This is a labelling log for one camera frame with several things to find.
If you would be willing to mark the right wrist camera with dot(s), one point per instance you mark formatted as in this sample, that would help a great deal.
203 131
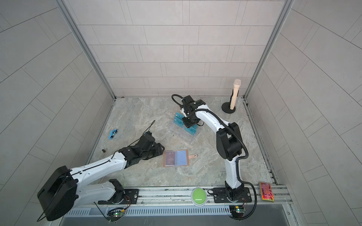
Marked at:
183 112

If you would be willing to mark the left circuit board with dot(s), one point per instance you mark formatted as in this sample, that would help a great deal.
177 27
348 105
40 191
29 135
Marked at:
115 214

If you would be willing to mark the tan leather card holder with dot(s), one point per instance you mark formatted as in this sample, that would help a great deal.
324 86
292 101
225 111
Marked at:
182 158

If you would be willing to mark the right circuit board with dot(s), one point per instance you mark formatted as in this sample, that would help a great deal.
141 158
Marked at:
237 212

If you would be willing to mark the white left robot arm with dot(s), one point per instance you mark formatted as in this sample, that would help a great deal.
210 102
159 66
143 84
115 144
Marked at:
68 188

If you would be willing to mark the circuit board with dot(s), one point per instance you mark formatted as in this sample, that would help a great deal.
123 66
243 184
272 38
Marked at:
237 212
115 214

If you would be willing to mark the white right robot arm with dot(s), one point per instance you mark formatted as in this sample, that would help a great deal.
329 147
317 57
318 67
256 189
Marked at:
228 141

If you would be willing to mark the aluminium rail base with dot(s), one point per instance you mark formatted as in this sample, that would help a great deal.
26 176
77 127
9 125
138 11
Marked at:
176 201

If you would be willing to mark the red patterned card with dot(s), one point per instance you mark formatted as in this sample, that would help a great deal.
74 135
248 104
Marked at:
266 192

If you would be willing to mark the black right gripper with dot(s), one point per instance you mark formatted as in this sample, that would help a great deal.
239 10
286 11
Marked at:
188 124

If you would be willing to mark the green push button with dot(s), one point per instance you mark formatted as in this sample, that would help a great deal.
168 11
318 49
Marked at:
198 197

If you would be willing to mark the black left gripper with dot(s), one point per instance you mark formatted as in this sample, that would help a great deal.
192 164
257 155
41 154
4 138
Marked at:
159 150

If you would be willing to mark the blue toy car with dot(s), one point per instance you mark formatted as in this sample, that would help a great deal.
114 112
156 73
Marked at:
113 133

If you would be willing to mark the clear acrylic card stand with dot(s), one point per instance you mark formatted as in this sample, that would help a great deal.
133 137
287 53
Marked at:
180 132

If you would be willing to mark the beige microphone on black stand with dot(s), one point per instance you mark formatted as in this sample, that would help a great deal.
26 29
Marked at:
229 107

